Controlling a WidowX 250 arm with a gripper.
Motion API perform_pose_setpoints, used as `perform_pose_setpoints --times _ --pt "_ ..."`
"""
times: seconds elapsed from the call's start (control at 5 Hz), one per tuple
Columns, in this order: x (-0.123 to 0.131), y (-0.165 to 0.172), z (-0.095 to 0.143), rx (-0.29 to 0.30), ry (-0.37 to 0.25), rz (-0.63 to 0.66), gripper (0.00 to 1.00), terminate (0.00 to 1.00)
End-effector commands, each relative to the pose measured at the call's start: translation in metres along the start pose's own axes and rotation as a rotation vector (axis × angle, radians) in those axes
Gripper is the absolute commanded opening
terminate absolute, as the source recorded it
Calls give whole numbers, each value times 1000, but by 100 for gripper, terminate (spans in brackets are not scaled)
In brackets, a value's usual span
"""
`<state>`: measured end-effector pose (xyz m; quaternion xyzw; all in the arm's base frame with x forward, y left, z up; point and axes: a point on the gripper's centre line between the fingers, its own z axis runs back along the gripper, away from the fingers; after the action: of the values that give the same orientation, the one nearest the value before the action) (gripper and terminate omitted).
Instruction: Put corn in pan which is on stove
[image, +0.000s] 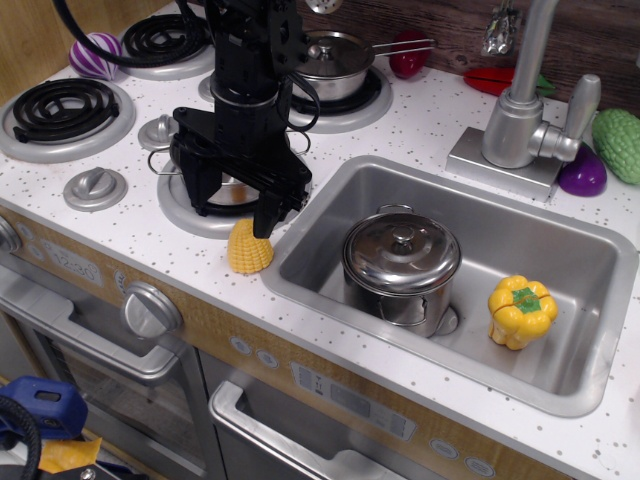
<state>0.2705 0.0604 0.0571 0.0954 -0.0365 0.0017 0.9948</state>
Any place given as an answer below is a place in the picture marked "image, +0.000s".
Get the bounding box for small steel two-handled pan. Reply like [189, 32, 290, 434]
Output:
[147, 133, 312, 207]

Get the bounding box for green toy bitter gourd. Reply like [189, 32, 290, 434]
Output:
[592, 108, 639, 185]

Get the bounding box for silver dishwasher door handle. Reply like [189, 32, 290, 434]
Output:
[208, 381, 400, 479]

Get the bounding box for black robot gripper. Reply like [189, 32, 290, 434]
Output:
[171, 74, 312, 238]

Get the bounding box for front left black burner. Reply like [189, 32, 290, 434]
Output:
[1, 78, 136, 164]

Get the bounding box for black cable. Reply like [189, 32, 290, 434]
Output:
[0, 394, 44, 480]

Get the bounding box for purple white striped toy onion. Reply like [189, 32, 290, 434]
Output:
[68, 32, 123, 81]

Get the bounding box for steel pot with lid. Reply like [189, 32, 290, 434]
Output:
[341, 204, 462, 338]

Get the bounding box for back right burner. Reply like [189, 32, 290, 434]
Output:
[289, 67, 393, 134]

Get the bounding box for silver stove knob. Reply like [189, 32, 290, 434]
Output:
[63, 167, 128, 212]
[138, 114, 179, 151]

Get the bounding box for front right burner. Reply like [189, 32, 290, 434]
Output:
[147, 147, 311, 239]

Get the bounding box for silver oven door handle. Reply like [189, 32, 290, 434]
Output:
[1, 267, 179, 386]

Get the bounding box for silver toy faucet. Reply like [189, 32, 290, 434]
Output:
[446, 0, 601, 202]

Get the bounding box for red toy chili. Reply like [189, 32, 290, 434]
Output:
[463, 67, 556, 97]

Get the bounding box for silver stove knob middle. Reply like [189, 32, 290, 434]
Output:
[138, 114, 179, 151]

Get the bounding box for yellow toy bell pepper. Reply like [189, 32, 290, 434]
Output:
[488, 275, 558, 351]

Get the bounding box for blue clamp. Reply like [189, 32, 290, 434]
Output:
[1, 376, 88, 440]

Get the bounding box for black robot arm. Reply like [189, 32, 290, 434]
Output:
[170, 1, 312, 238]

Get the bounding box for red toy pepper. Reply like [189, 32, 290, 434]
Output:
[389, 30, 431, 79]

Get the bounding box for silver oven dial knob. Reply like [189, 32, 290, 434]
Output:
[120, 281, 183, 339]

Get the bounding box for silver sink basin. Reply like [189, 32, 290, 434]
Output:
[259, 154, 640, 419]

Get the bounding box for hanging silver utensil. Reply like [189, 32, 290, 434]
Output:
[481, 0, 522, 57]

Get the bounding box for silver stove knob front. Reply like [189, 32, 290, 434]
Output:
[63, 167, 128, 212]

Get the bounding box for purple toy eggplant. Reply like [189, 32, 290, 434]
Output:
[558, 143, 607, 197]

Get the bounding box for back left black burner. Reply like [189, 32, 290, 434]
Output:
[120, 14, 215, 81]

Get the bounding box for black burner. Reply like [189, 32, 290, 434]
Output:
[1, 78, 136, 164]
[120, 14, 215, 81]

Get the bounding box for steel saucepan with lid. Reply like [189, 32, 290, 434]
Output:
[297, 30, 437, 102]

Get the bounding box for yellow toy corn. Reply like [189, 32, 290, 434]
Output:
[227, 219, 274, 274]

